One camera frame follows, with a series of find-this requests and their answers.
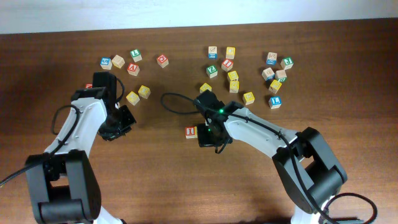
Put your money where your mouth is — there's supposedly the red i block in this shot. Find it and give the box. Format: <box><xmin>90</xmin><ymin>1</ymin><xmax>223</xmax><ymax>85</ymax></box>
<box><xmin>221</xmin><ymin>58</ymin><xmax>233</xmax><ymax>72</ymax></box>
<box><xmin>185</xmin><ymin>126</ymin><xmax>195</xmax><ymax>139</ymax></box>

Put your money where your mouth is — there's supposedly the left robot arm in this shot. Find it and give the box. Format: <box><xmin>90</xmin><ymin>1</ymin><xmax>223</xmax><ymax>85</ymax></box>
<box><xmin>25</xmin><ymin>72</ymin><xmax>136</xmax><ymax>223</ymax></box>

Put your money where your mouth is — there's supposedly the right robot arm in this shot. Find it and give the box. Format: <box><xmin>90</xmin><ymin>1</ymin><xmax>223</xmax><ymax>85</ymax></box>
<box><xmin>193</xmin><ymin>90</ymin><xmax>348</xmax><ymax>223</ymax></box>

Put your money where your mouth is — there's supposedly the yellow G block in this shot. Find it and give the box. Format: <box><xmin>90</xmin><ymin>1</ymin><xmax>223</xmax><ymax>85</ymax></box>
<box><xmin>126</xmin><ymin>91</ymin><xmax>140</xmax><ymax>106</ymax></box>

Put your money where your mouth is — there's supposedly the yellow O block left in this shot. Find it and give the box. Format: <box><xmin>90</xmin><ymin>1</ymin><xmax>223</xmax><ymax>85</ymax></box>
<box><xmin>138</xmin><ymin>85</ymin><xmax>151</xmax><ymax>99</ymax></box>

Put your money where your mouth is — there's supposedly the yellow o block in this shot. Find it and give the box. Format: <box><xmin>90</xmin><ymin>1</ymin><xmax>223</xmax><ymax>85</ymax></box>
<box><xmin>138</xmin><ymin>85</ymin><xmax>151</xmax><ymax>99</ymax></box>
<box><xmin>200</xmin><ymin>83</ymin><xmax>212</xmax><ymax>93</ymax></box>

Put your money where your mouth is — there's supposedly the yellow umbrella block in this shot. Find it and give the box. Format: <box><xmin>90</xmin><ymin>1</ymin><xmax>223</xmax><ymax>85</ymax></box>
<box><xmin>243</xmin><ymin>91</ymin><xmax>255</xmax><ymax>105</ymax></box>

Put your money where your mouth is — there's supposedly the yellow block middle lower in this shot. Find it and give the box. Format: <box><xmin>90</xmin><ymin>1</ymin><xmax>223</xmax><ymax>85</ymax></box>
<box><xmin>229</xmin><ymin>80</ymin><xmax>239</xmax><ymax>93</ymax></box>

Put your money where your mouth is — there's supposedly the red A block left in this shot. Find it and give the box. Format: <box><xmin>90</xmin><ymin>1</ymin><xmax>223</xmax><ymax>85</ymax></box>
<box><xmin>127</xmin><ymin>63</ymin><xmax>140</xmax><ymax>76</ymax></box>

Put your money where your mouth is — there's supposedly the blue 5 block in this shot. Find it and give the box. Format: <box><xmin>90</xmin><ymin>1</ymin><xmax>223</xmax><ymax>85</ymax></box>
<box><xmin>100</xmin><ymin>57</ymin><xmax>113</xmax><ymax>70</ymax></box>

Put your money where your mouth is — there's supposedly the wooden yellow-sided K block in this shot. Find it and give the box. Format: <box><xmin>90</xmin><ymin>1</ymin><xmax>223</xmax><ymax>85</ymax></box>
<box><xmin>111</xmin><ymin>55</ymin><xmax>125</xmax><ymax>68</ymax></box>

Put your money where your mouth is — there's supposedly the yellow block middle upper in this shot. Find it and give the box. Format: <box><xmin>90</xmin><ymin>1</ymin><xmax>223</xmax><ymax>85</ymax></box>
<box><xmin>227</xmin><ymin>71</ymin><xmax>239</xmax><ymax>82</ymax></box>

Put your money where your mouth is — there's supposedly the green Z block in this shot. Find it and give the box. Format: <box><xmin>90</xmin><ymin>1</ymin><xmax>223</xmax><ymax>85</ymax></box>
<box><xmin>206</xmin><ymin>65</ymin><xmax>218</xmax><ymax>78</ymax></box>

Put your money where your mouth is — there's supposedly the green L block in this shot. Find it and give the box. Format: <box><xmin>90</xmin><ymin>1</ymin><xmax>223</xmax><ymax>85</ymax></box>
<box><xmin>130</xmin><ymin>49</ymin><xmax>142</xmax><ymax>62</ymax></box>

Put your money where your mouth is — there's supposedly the blue L block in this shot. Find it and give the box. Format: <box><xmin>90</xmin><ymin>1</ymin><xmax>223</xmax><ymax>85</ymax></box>
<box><xmin>269</xmin><ymin>96</ymin><xmax>282</xmax><ymax>109</ymax></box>

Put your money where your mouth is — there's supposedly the red C block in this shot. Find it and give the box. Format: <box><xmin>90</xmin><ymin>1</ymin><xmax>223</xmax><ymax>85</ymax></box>
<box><xmin>156</xmin><ymin>54</ymin><xmax>169</xmax><ymax>68</ymax></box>

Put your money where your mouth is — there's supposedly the yellow block right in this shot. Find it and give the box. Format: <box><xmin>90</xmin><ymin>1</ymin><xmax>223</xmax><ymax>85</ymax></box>
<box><xmin>269</xmin><ymin>80</ymin><xmax>282</xmax><ymax>94</ymax></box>

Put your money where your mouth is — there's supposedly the blue-sided wooden block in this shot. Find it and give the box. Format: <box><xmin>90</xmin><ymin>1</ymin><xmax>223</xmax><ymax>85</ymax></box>
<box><xmin>262</xmin><ymin>67</ymin><xmax>275</xmax><ymax>81</ymax></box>

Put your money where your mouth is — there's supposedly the yellow block top row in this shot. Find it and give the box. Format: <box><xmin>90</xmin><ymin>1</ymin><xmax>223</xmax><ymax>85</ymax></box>
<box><xmin>226</xmin><ymin>47</ymin><xmax>236</xmax><ymax>60</ymax></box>

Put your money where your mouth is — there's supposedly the blue-sided picture block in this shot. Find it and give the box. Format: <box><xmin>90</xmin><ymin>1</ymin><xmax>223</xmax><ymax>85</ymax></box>
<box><xmin>208</xmin><ymin>46</ymin><xmax>218</xmax><ymax>59</ymax></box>

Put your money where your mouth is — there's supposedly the blue X block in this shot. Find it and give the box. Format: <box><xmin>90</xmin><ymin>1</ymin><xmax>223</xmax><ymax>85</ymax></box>
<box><xmin>266</xmin><ymin>52</ymin><xmax>277</xmax><ymax>65</ymax></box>

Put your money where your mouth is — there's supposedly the green J block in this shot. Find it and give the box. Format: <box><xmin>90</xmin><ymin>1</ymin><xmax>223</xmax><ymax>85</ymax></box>
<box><xmin>280</xmin><ymin>57</ymin><xmax>294</xmax><ymax>70</ymax></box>

